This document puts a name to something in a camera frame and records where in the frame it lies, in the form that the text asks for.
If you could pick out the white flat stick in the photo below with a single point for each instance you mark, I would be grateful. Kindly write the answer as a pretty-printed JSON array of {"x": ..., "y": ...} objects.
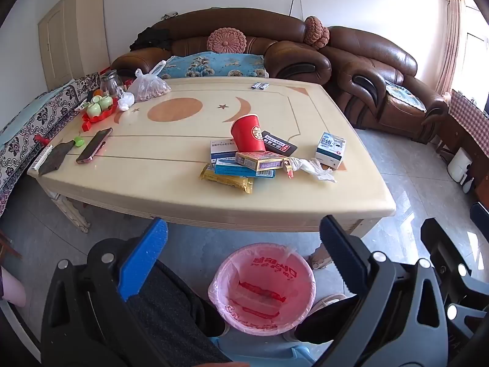
[{"x": 41, "y": 157}]

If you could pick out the black white floral cover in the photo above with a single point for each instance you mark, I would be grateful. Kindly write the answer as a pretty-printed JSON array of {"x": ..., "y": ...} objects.
[{"x": 30, "y": 122}]

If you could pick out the gold snack packet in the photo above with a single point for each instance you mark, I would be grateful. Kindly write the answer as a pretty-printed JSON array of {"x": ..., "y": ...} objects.
[{"x": 225, "y": 181}]

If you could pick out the brown leather sofa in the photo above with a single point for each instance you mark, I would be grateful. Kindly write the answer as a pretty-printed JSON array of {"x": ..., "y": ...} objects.
[{"x": 237, "y": 19}]

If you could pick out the pink round cushion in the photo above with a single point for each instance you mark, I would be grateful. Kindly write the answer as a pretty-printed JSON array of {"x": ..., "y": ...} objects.
[{"x": 227, "y": 41}]

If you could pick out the glass jar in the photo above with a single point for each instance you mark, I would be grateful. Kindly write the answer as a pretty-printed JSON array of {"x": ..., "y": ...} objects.
[{"x": 110, "y": 84}]

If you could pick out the red paper cup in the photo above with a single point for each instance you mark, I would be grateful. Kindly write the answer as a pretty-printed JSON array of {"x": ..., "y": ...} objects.
[{"x": 246, "y": 133}]

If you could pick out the small white plastic bag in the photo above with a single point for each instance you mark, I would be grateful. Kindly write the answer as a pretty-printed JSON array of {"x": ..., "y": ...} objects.
[{"x": 126, "y": 101}]

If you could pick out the pink trash bin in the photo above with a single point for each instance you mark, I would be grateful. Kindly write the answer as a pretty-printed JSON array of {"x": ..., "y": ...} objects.
[{"x": 263, "y": 298}]

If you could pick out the black card box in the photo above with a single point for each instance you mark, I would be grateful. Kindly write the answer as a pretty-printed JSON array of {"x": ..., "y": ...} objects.
[{"x": 280, "y": 146}]

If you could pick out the brownish round cushion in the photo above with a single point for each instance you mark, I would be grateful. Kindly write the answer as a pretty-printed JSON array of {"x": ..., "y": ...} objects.
[{"x": 315, "y": 30}]

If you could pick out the white box with blue print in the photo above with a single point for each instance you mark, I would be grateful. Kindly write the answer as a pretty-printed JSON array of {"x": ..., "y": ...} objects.
[{"x": 330, "y": 149}]

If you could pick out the small orange fruit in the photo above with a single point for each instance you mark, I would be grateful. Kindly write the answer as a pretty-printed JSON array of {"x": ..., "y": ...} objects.
[{"x": 98, "y": 93}]

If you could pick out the white blue medicine box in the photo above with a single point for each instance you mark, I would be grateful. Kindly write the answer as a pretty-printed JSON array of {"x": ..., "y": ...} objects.
[{"x": 219, "y": 149}]

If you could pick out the blue plastic stool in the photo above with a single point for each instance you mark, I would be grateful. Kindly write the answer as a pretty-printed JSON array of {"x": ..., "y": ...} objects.
[{"x": 267, "y": 351}]

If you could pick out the purple yellow box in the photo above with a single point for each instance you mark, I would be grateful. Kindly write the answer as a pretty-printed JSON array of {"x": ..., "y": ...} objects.
[{"x": 259, "y": 160}]

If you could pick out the black clothes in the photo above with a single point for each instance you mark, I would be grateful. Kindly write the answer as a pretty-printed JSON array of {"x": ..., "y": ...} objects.
[{"x": 152, "y": 38}]

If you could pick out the plastic bag of nuts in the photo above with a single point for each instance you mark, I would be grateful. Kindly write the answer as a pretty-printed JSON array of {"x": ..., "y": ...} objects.
[{"x": 151, "y": 88}]

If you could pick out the white shoe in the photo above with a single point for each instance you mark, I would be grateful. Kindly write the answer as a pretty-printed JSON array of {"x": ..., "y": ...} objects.
[{"x": 328, "y": 300}]

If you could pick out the pink smartphone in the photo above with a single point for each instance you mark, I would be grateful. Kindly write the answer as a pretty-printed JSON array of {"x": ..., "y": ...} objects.
[{"x": 93, "y": 146}]

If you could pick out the beige shoe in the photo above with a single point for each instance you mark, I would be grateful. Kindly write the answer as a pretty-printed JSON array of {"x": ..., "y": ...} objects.
[{"x": 319, "y": 258}]

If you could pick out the blue armchair seat cover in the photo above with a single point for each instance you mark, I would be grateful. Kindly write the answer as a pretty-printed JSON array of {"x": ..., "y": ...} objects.
[{"x": 401, "y": 95}]

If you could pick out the person's right leg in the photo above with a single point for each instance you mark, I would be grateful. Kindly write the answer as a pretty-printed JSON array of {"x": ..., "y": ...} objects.
[{"x": 324, "y": 321}]

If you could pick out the red checked tablecloth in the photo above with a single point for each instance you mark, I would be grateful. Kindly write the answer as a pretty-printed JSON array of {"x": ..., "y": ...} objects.
[{"x": 470, "y": 114}]

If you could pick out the red tray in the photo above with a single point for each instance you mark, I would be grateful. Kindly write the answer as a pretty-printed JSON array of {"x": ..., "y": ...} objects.
[{"x": 89, "y": 124}]

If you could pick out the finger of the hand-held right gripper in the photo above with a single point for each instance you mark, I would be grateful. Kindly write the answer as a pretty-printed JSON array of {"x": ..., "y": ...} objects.
[
  {"x": 479, "y": 214},
  {"x": 450, "y": 252}
]

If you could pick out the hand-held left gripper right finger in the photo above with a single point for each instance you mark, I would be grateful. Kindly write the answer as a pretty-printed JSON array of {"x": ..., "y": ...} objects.
[{"x": 344, "y": 260}]

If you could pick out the blue floral sofa cover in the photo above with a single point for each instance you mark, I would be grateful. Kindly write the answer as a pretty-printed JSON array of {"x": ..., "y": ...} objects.
[{"x": 214, "y": 67}]

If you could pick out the red yellow sachet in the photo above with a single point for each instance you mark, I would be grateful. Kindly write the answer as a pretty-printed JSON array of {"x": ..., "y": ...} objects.
[{"x": 288, "y": 166}]

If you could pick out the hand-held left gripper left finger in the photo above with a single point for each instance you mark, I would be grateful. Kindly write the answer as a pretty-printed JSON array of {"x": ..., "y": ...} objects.
[{"x": 145, "y": 260}]

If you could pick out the dark grey cloth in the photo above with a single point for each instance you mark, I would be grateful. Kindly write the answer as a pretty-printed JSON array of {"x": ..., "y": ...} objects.
[{"x": 55, "y": 157}]

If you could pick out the white wrapper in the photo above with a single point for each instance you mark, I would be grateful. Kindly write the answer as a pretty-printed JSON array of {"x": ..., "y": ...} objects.
[{"x": 315, "y": 168}]

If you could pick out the white appliance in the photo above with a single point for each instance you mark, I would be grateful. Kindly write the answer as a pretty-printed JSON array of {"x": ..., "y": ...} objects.
[{"x": 458, "y": 164}]

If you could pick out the cream wooden cabinet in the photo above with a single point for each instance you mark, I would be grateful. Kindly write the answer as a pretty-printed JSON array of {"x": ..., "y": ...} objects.
[{"x": 76, "y": 38}]

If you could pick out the small red item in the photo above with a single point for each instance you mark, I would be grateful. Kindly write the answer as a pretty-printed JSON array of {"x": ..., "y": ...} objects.
[{"x": 40, "y": 138}]

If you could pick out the pink curtain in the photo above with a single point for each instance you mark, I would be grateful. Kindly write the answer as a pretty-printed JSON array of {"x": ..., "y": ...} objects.
[{"x": 452, "y": 38}]

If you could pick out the brown leather armchair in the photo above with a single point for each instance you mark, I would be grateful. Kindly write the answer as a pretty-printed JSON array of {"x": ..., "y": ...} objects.
[{"x": 366, "y": 53}]

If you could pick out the green tea cup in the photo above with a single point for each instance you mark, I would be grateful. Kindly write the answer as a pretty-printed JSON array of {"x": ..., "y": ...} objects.
[
  {"x": 107, "y": 103},
  {"x": 93, "y": 110}
]

